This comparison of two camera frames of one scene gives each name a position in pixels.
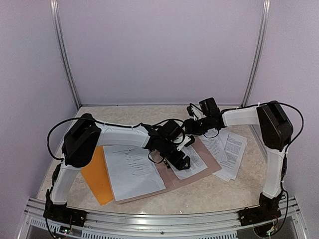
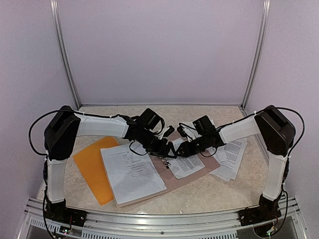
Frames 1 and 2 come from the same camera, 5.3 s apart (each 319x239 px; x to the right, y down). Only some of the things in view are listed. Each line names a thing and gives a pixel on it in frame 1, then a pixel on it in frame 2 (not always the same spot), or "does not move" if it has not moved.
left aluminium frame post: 56,20 does not move
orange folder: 98,175 does not move
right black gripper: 191,128 -> 187,150
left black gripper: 181,165 -> 161,151
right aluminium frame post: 258,53 does not move
